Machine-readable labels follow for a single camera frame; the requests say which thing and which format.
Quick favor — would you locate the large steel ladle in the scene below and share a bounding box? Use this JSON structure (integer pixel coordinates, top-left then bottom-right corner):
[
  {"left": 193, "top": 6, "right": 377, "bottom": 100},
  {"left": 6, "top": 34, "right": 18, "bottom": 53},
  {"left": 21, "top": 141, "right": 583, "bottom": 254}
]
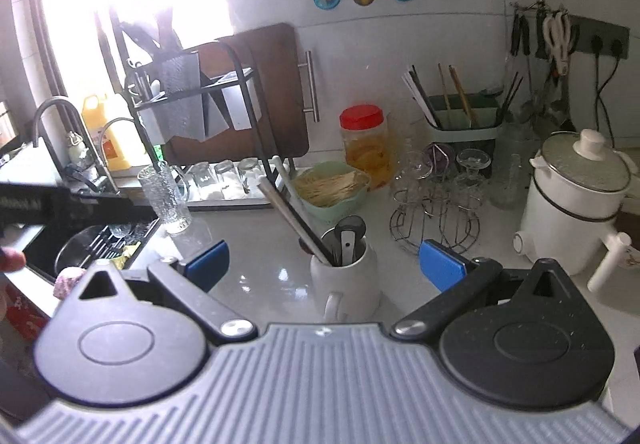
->
[{"left": 334, "top": 216, "right": 367, "bottom": 266}]

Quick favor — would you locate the white ceramic utensil jar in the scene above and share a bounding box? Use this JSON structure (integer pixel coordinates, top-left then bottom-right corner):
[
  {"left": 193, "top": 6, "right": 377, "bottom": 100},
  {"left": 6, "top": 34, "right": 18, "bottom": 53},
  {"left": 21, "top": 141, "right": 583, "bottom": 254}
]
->
[{"left": 310, "top": 235, "right": 381, "bottom": 324}]

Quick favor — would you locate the wooden handle utensil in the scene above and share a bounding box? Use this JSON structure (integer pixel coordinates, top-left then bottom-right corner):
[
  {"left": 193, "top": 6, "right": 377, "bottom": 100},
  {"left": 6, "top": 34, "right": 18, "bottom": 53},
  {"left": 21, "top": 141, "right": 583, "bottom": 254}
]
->
[{"left": 257, "top": 178, "right": 335, "bottom": 266}]

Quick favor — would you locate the white long utensil handle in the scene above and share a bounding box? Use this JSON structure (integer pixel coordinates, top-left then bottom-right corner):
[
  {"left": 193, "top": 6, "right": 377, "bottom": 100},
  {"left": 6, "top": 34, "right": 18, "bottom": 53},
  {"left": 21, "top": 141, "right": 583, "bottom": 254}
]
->
[{"left": 272, "top": 156, "right": 317, "bottom": 234}]

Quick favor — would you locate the white ceramic soup spoon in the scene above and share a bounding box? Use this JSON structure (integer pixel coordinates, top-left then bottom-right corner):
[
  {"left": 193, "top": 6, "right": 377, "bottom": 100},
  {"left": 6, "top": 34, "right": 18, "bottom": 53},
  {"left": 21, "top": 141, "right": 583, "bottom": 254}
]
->
[{"left": 340, "top": 230, "right": 356, "bottom": 266}]

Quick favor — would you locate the black kitchen faucet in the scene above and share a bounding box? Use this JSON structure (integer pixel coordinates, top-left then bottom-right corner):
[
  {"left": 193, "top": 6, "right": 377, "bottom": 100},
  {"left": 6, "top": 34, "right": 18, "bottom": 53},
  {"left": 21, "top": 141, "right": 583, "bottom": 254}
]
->
[{"left": 32, "top": 96, "right": 119, "bottom": 194}]

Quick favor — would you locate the textured drinking glass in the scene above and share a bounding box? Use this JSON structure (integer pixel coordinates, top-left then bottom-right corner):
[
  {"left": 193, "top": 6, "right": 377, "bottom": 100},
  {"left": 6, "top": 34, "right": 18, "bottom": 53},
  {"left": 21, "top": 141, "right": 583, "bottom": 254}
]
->
[{"left": 138, "top": 161, "right": 192, "bottom": 235}]

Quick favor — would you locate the orange detergent bottle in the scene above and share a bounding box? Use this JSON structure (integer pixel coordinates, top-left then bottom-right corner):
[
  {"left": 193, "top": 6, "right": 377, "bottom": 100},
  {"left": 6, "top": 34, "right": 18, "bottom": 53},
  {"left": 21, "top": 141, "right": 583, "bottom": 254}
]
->
[{"left": 81, "top": 94, "right": 144, "bottom": 172}]

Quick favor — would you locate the green plastic basket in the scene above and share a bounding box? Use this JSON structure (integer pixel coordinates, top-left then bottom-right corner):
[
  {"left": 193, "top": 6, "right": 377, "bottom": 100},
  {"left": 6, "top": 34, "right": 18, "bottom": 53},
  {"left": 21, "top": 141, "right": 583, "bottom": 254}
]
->
[{"left": 293, "top": 161, "right": 371, "bottom": 223}]

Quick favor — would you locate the bundle of bamboo sticks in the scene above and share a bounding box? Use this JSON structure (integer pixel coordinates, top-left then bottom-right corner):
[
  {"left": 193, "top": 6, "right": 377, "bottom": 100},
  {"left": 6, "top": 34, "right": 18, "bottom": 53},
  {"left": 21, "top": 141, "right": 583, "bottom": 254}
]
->
[{"left": 294, "top": 171, "right": 369, "bottom": 208}]

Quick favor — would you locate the red lid plastic jar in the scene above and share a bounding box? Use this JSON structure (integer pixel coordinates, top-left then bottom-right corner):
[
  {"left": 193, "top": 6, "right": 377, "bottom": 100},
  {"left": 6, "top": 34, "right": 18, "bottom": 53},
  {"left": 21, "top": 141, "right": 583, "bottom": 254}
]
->
[{"left": 340, "top": 104, "right": 393, "bottom": 190}]

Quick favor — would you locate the green chopstick drainer holder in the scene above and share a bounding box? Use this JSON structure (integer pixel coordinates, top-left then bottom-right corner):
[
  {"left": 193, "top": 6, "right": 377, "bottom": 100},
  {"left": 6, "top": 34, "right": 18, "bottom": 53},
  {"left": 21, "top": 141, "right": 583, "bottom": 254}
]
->
[{"left": 401, "top": 65, "right": 524, "bottom": 144}]

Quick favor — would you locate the brown wooden cutting board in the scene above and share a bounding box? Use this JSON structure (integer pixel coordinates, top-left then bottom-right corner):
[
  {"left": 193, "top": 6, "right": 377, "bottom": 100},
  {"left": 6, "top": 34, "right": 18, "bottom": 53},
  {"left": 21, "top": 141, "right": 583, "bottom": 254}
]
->
[{"left": 163, "top": 22, "right": 309, "bottom": 166}]

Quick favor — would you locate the white electric cooker pot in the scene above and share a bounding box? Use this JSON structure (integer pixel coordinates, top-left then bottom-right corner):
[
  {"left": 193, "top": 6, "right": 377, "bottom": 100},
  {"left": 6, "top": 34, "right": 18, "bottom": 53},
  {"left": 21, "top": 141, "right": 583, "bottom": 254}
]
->
[{"left": 512, "top": 129, "right": 639, "bottom": 294}]

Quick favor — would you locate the black metal dish rack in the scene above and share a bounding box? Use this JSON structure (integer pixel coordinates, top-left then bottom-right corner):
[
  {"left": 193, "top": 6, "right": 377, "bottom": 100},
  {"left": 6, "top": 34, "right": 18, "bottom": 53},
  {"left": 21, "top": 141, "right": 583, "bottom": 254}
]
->
[{"left": 98, "top": 10, "right": 296, "bottom": 210}]

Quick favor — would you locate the wire glass holder rack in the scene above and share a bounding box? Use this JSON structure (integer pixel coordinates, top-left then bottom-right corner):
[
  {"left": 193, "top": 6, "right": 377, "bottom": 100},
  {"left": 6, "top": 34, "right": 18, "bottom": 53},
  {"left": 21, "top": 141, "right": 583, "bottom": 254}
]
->
[{"left": 388, "top": 143, "right": 491, "bottom": 254}]

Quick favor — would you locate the cabinet steel bar handle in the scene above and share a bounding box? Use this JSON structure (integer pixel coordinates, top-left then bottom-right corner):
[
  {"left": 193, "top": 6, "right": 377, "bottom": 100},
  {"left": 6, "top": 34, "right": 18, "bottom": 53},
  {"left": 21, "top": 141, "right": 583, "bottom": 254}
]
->
[{"left": 298, "top": 51, "right": 320, "bottom": 123}]

